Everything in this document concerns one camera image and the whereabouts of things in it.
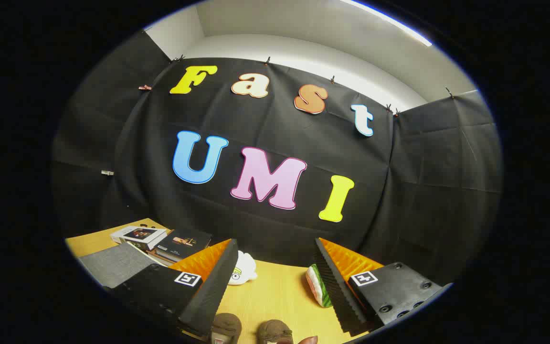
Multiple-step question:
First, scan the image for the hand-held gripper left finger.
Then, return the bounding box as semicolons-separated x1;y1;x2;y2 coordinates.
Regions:
112;238;240;341

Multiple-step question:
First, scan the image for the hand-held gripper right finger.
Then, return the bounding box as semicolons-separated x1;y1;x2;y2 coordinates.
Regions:
314;237;452;335

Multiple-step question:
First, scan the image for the brown fuzzy shoe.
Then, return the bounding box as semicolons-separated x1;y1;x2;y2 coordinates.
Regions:
210;313;243;344
257;319;294;344

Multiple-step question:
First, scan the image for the grey fabric storage box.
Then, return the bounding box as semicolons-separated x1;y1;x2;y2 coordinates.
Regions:
78;243;161;289

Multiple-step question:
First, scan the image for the watermelon slice plush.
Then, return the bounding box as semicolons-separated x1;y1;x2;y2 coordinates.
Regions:
306;264;334;308

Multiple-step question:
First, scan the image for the white plush toy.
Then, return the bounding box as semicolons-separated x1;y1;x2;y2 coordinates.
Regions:
227;250;258;286

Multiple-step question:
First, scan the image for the white portrait book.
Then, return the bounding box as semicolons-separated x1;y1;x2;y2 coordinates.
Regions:
110;226;168;251

